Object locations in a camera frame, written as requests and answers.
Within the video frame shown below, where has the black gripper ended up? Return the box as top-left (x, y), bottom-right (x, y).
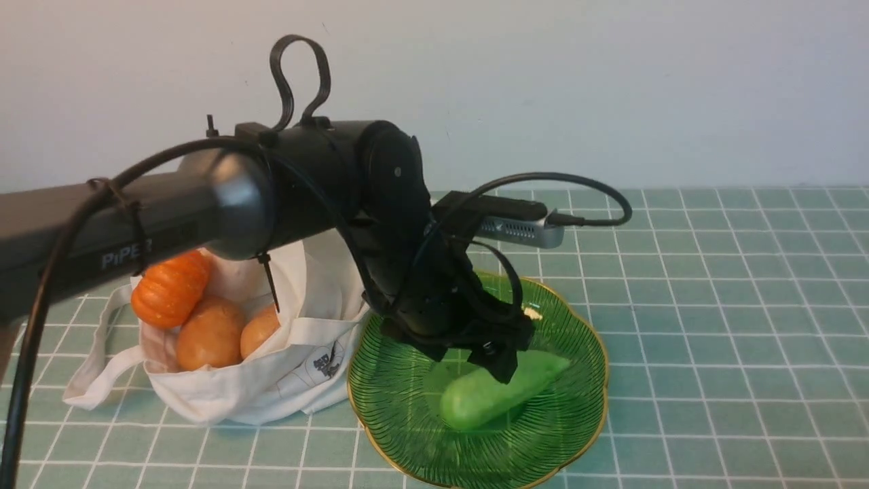
top-left (365, 225), bottom-right (535, 384)

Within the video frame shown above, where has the green cucumber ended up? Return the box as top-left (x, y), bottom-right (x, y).
top-left (439, 350), bottom-right (571, 431)

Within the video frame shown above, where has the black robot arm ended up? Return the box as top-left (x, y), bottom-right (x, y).
top-left (2, 121), bottom-right (534, 383)

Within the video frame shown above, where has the white cloth tote bag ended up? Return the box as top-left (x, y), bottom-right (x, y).
top-left (62, 231), bottom-right (369, 425)

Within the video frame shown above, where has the green glass plate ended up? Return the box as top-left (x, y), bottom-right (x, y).
top-left (347, 278), bottom-right (610, 488)

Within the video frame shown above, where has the brown potato right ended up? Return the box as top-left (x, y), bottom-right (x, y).
top-left (240, 304), bottom-right (280, 359)

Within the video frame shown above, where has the brown potato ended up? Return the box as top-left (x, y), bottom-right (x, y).
top-left (240, 304), bottom-right (280, 359)
top-left (176, 296), bottom-right (245, 372)

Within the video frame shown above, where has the brown potato left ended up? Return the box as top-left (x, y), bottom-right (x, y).
top-left (176, 296), bottom-right (245, 372)

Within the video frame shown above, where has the orange mini pumpkin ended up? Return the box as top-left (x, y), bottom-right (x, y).
top-left (130, 249), bottom-right (212, 330)

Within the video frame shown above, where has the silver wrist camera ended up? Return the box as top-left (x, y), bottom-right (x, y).
top-left (443, 195), bottom-right (564, 251)

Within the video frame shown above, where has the black cable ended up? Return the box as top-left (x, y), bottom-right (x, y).
top-left (0, 35), bottom-right (633, 489)

